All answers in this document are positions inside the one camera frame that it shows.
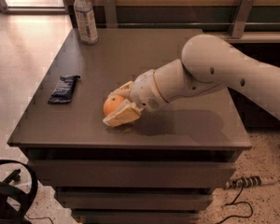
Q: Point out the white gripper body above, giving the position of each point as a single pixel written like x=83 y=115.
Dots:
x=145 y=90

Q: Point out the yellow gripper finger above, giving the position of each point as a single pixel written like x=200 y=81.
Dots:
x=126 y=112
x=123 y=91

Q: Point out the orange fruit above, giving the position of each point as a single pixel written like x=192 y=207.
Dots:
x=111 y=103

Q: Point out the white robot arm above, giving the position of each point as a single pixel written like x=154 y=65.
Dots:
x=207 y=64

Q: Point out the clear plastic water bottle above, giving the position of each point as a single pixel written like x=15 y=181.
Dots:
x=86 y=21

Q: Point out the top grey drawer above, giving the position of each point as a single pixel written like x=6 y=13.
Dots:
x=133 y=174

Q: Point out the grey drawer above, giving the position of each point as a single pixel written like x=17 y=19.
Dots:
x=133 y=199
x=133 y=174
x=129 y=217

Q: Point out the dark blue snack wrapper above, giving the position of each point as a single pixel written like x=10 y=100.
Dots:
x=64 y=89

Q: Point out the grey drawer cabinet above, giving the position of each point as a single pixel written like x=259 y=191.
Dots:
x=204 y=128

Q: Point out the middle grey drawer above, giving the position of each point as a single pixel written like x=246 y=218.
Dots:
x=133 y=199

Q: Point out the bottom grey drawer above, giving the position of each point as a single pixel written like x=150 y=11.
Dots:
x=129 y=217

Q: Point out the white power strip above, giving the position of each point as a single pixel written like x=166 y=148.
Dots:
x=249 y=182

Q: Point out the left metal bracket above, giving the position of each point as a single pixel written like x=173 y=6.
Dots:
x=110 y=9

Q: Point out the metal bracket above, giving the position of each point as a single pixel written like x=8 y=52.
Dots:
x=110 y=9
x=237 y=28

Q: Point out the wooden wall shelf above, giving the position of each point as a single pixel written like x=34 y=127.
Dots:
x=251 y=37

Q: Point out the right metal bracket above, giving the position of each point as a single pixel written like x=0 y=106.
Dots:
x=237 y=28

